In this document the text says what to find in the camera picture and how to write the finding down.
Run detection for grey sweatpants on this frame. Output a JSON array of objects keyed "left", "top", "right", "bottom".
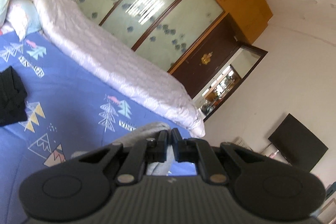
[{"left": 64, "top": 122, "right": 174, "bottom": 185}]

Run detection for white slatted basket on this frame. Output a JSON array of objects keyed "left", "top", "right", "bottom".
[{"left": 232, "top": 136, "right": 253, "bottom": 151}]

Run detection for blue patterned bed sheet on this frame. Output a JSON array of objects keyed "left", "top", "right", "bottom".
[{"left": 0, "top": 29, "right": 198, "bottom": 224}]

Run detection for dark brown door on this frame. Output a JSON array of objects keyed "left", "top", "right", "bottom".
[{"left": 170, "top": 14, "right": 268, "bottom": 121}]

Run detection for black television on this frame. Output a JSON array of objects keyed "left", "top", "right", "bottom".
[{"left": 268, "top": 114, "right": 328, "bottom": 171}]

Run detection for folded black garment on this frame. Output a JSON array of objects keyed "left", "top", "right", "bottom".
[{"left": 0, "top": 66, "right": 27, "bottom": 127}]

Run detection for small white blue pillow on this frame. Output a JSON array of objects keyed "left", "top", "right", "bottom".
[{"left": 6, "top": 0, "right": 42, "bottom": 42}]

